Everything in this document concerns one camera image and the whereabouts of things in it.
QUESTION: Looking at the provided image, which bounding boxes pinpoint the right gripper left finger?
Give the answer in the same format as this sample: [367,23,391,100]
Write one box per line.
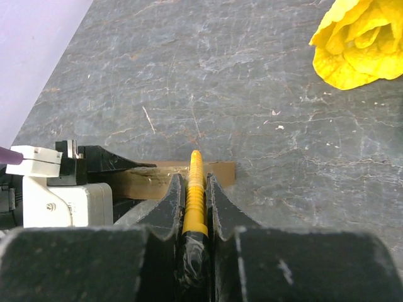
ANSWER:
[1,174,184,301]

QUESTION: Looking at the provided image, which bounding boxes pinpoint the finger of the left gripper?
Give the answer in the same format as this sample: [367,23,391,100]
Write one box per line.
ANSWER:
[78,145,157,173]
[113,198,157,225]

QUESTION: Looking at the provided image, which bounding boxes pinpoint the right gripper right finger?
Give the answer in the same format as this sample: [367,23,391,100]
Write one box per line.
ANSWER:
[206,174,402,301]

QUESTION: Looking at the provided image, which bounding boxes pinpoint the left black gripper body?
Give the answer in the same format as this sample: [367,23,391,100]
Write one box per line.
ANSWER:
[47,140,88,186]

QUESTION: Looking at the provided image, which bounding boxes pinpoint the brown cardboard express box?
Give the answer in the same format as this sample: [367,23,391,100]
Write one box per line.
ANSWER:
[98,161,236,199]

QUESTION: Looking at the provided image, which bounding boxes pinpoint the yellow utility knife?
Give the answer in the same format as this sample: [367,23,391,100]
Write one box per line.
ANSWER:
[176,150,210,301]

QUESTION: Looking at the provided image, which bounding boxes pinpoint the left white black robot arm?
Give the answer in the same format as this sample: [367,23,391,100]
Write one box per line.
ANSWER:
[1,140,156,230]

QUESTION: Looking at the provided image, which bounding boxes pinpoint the yellow napa cabbage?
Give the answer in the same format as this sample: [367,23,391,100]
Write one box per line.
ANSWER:
[309,1,402,90]

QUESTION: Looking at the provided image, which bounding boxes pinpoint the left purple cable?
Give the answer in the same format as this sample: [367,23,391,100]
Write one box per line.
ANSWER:
[0,145,25,166]

